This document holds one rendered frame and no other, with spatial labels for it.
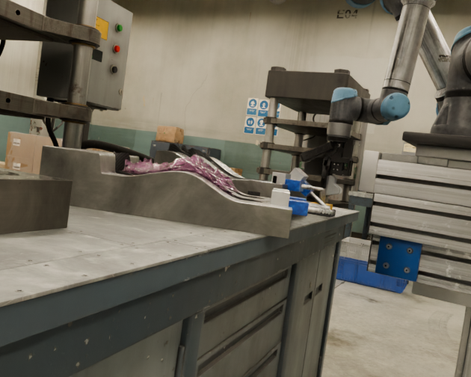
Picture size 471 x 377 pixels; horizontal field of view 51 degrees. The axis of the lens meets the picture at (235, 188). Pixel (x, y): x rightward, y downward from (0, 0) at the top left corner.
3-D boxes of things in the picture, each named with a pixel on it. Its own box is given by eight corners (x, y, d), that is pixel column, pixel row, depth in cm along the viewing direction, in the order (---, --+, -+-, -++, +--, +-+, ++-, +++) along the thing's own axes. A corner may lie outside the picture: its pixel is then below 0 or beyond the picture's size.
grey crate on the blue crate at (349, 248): (411, 264, 457) (413, 248, 457) (405, 271, 421) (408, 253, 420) (347, 251, 484) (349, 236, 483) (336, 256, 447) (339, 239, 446)
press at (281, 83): (353, 247, 663) (376, 95, 653) (321, 262, 525) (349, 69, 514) (288, 235, 704) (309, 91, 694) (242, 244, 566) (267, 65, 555)
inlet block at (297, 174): (320, 213, 138) (333, 199, 137) (316, 214, 134) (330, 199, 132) (287, 182, 142) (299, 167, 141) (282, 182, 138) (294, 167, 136)
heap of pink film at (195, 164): (241, 193, 115) (246, 160, 115) (234, 197, 98) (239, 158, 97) (134, 177, 118) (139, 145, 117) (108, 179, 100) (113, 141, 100)
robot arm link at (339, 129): (326, 121, 152) (331, 124, 160) (324, 135, 153) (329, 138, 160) (350, 123, 150) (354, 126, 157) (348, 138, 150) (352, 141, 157)
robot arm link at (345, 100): (364, 89, 151) (338, 84, 150) (359, 125, 151) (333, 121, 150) (354, 92, 159) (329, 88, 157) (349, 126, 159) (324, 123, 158)
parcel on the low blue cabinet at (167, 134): (184, 144, 891) (185, 129, 890) (173, 143, 861) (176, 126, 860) (164, 142, 910) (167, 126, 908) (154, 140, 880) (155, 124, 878)
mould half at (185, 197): (287, 223, 118) (294, 178, 117) (288, 238, 92) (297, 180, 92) (87, 194, 123) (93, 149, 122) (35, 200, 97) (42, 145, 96)
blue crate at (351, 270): (407, 286, 459) (411, 263, 458) (401, 294, 422) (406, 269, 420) (343, 272, 485) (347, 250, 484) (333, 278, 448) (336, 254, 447)
